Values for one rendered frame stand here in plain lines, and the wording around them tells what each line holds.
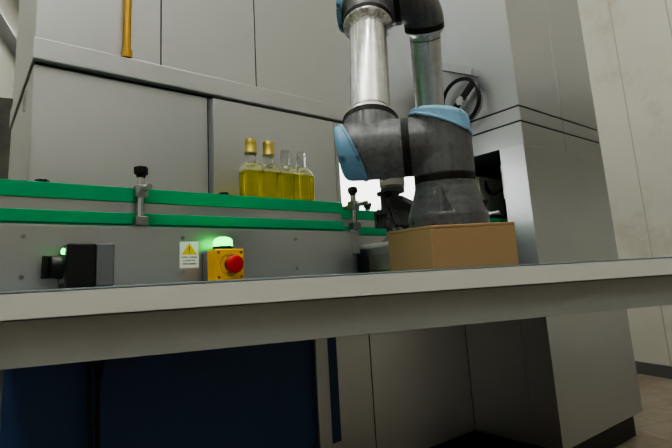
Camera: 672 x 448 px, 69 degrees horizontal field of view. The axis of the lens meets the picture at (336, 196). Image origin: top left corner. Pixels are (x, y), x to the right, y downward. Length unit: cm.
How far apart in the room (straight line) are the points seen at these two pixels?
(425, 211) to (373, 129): 18
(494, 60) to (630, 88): 198
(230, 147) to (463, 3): 135
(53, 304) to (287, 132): 111
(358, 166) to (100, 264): 51
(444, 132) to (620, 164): 321
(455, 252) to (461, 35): 165
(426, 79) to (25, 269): 96
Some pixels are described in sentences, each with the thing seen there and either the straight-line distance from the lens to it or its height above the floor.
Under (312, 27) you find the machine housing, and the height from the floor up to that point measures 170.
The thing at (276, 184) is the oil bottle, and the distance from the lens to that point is 142.
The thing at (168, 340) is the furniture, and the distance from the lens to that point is 75.
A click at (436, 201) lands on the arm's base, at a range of 90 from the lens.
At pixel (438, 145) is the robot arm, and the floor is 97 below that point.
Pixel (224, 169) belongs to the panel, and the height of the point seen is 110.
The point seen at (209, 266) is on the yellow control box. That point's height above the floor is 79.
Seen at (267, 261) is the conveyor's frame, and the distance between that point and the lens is 122.
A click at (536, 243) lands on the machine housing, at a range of 201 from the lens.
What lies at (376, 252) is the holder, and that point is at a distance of 138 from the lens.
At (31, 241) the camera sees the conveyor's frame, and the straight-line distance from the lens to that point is 107.
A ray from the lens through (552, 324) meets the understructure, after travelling 205.
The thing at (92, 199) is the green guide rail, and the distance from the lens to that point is 112.
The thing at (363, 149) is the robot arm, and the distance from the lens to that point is 92.
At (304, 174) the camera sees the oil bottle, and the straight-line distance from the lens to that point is 148.
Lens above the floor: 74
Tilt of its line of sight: 10 degrees up
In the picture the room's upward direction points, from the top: 3 degrees counter-clockwise
